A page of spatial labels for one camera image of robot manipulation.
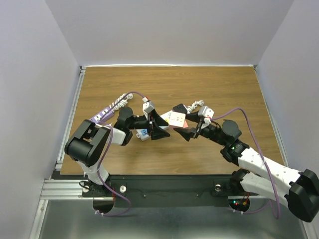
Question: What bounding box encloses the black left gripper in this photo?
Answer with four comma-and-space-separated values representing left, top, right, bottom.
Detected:
128, 109, 170, 140

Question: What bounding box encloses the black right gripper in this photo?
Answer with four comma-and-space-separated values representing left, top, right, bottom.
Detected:
173, 109, 227, 147

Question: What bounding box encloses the pink cube socket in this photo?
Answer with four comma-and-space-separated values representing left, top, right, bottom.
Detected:
168, 111, 188, 128

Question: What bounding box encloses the white multicolour power strip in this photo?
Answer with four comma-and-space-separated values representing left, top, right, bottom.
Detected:
136, 111, 172, 141

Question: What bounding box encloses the black cube socket adapter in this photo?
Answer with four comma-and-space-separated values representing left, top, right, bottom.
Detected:
172, 104, 188, 114

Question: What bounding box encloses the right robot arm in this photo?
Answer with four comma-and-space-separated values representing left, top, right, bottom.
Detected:
171, 106, 319, 223

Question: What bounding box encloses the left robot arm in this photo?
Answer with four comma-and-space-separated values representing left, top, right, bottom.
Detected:
64, 107, 170, 196

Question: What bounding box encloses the purple power strip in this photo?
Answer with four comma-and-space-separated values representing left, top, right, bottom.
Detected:
90, 107, 114, 123

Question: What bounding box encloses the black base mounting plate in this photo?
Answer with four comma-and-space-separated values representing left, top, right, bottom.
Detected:
42, 174, 252, 214

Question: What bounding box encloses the white power strip cable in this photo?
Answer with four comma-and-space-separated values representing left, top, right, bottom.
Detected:
186, 99, 205, 112

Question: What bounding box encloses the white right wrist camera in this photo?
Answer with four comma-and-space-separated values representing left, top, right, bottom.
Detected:
198, 106, 214, 124

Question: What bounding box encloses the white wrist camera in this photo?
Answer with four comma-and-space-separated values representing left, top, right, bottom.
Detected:
198, 106, 214, 124
142, 97, 155, 118

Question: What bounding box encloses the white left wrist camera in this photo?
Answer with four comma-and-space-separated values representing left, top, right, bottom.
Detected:
142, 97, 155, 118

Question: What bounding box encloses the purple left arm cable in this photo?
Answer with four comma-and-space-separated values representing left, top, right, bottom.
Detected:
93, 91, 150, 217

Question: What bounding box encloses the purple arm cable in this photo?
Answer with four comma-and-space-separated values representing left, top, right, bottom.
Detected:
93, 91, 150, 217
210, 107, 281, 220

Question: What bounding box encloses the white coiled cable with plug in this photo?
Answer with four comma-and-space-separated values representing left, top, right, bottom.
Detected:
109, 93, 135, 113

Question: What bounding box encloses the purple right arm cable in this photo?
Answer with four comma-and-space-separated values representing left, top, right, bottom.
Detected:
210, 107, 281, 220

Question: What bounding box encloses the aluminium frame rail left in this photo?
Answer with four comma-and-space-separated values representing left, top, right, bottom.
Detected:
54, 66, 87, 171

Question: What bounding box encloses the aluminium front rail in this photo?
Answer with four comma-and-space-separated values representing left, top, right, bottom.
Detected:
39, 177, 307, 200

